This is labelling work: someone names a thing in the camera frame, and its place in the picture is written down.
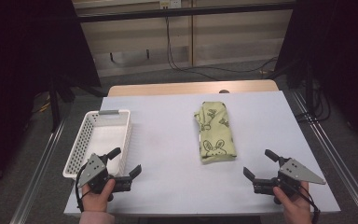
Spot black stand legs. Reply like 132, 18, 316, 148
48, 73, 106, 133

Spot left hand-held gripper black cable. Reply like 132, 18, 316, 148
75, 162, 91, 214

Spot bundle of black floor cables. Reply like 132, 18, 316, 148
295, 80, 332, 124

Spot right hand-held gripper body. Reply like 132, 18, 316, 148
252, 156, 327, 198

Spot white wall socket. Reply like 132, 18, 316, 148
159, 0, 182, 9

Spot white table mat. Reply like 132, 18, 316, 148
63, 90, 341, 217

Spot right hand-held gripper black cable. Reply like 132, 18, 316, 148
281, 178, 322, 224

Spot metal floor rail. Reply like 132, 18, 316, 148
8, 119, 68, 224
292, 90, 358, 224

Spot white perforated plastic basket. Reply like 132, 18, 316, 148
62, 109, 133, 181

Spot black horizontal bar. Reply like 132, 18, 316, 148
77, 2, 296, 23

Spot black curtain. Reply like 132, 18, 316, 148
0, 0, 102, 200
274, 0, 358, 153

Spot wooden table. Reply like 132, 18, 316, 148
107, 79, 280, 97

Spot person's left hand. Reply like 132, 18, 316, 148
81, 178, 117, 214

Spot hand-held gripper black cable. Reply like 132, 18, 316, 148
281, 178, 322, 224
75, 162, 91, 214

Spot green rabbit print cloth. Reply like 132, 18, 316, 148
193, 101, 238, 164

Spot long black floor cable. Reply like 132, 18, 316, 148
165, 17, 279, 82

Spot person's right hand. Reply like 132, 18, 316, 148
272, 181, 312, 224

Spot yellow floor cable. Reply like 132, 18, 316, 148
31, 92, 52, 115

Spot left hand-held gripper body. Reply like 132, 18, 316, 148
76, 153, 133, 194

